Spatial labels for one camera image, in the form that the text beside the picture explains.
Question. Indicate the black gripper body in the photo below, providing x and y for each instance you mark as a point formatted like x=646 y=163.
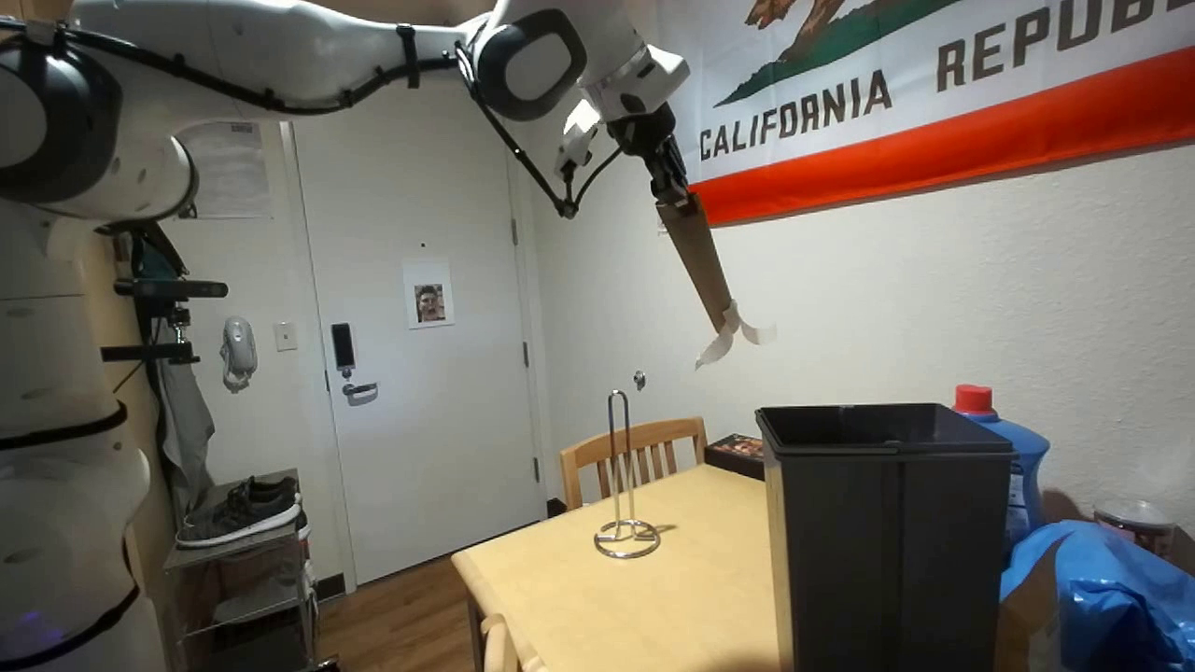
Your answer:
x=650 y=139

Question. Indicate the brown cardboard paper towel core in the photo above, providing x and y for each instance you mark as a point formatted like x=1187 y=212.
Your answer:
x=704 y=266

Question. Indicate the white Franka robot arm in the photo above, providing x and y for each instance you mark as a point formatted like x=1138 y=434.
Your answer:
x=248 y=48

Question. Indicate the metal paper towel stand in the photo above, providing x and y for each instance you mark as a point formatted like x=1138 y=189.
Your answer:
x=624 y=537

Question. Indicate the gray plastic bin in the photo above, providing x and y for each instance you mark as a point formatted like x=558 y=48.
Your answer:
x=889 y=546

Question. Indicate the small photo on door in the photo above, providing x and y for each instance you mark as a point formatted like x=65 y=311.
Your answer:
x=431 y=301

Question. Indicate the light wooden chair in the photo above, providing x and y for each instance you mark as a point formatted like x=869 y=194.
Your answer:
x=497 y=645
x=658 y=450

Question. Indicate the dark printed flat box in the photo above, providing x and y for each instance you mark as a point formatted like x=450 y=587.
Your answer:
x=734 y=455

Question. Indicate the California Republic flag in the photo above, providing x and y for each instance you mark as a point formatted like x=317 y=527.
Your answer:
x=994 y=137

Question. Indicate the white door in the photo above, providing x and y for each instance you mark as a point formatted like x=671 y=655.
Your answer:
x=450 y=473

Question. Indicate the black door keypad lock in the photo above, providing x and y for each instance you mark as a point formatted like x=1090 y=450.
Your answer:
x=346 y=347

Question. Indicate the blue detergent bottle red cap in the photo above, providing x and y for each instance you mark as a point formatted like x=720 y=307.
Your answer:
x=1025 y=453

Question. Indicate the gray sneakers pair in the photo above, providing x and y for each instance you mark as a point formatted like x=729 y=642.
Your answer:
x=243 y=509

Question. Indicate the gray shoe rack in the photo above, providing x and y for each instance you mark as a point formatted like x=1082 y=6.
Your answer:
x=243 y=602

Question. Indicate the blue plastic bag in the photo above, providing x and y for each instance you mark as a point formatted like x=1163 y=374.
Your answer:
x=1106 y=602

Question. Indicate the wrist camera on white mount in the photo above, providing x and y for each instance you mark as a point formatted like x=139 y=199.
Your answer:
x=584 y=132

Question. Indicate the white light switch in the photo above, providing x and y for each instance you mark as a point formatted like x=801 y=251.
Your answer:
x=285 y=337

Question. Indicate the paper notice on wall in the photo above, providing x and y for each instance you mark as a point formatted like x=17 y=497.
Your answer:
x=231 y=168

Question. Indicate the white wall-hung device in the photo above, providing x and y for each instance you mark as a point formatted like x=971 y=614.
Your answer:
x=238 y=352

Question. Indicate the black camera tripod stand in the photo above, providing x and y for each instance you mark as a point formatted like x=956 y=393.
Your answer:
x=163 y=290

